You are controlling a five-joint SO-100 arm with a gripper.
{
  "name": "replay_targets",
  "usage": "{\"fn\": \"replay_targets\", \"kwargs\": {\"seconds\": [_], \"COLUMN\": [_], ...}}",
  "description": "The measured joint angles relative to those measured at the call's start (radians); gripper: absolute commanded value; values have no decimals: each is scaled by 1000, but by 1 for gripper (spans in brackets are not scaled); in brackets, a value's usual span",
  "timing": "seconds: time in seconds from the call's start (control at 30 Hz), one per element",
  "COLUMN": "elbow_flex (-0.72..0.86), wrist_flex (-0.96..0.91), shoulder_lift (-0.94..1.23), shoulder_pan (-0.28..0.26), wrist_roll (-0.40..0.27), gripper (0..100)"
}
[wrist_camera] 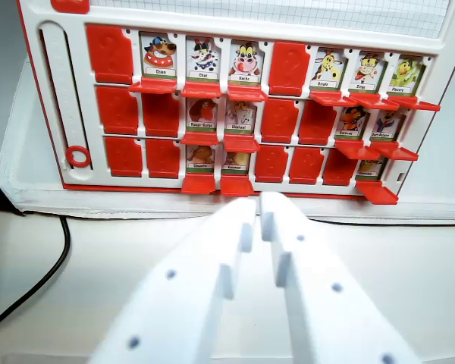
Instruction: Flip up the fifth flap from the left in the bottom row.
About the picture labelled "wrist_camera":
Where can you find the red board flap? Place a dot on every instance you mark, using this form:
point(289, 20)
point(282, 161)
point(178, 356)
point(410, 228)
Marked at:
point(271, 164)

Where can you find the white mat under board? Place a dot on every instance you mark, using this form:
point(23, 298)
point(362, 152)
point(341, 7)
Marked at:
point(136, 208)

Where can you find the red and white game board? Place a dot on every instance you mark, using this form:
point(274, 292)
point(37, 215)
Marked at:
point(227, 30)

